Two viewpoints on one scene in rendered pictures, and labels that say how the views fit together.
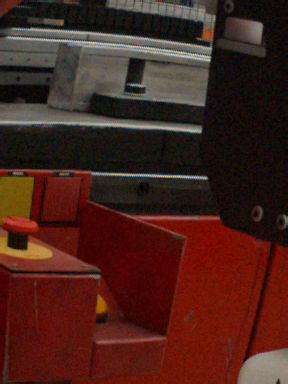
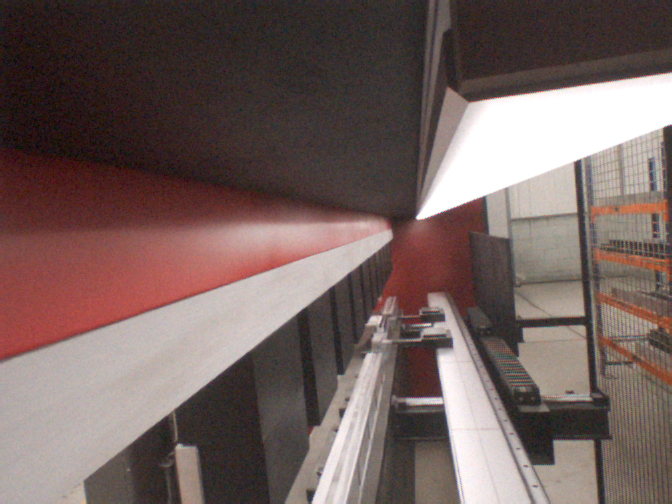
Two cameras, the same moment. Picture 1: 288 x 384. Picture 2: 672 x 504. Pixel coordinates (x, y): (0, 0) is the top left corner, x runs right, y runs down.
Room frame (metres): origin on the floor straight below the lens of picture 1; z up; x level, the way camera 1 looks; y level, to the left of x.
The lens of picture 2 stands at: (2.61, -0.96, 1.44)
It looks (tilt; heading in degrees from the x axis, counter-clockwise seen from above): 3 degrees down; 140
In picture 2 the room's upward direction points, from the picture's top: 6 degrees counter-clockwise
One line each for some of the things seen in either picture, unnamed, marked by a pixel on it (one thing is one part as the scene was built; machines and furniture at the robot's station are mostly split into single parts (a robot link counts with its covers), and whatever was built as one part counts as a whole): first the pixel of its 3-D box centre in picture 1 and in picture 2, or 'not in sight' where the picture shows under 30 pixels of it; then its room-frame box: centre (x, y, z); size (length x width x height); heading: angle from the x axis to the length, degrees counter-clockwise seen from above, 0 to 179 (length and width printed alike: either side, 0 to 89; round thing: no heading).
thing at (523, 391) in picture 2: (106, 16); (507, 365); (1.99, 0.12, 1.02); 0.44 x 0.06 x 0.04; 130
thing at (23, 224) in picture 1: (18, 236); not in sight; (1.01, 0.11, 0.79); 0.04 x 0.04 x 0.04
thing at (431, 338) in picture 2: (10, 13); (415, 338); (1.56, 0.25, 1.01); 0.26 x 0.12 x 0.05; 40
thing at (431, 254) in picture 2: not in sight; (416, 263); (0.69, 1.32, 1.15); 0.85 x 0.25 x 2.30; 40
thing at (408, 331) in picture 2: not in sight; (460, 331); (1.19, 1.05, 0.81); 0.64 x 0.08 x 0.14; 40
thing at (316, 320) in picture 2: not in sight; (297, 352); (2.06, -0.60, 1.26); 0.15 x 0.09 x 0.17; 130
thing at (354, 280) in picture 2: not in sight; (341, 303); (1.81, -0.29, 1.26); 0.15 x 0.09 x 0.17; 130
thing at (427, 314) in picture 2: not in sight; (415, 315); (1.30, 0.56, 1.01); 0.26 x 0.12 x 0.05; 40
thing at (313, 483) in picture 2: not in sight; (331, 457); (1.78, -0.35, 0.89); 0.30 x 0.05 x 0.03; 130
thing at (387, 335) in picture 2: not in sight; (383, 338); (1.22, 0.42, 0.92); 0.39 x 0.06 x 0.10; 130
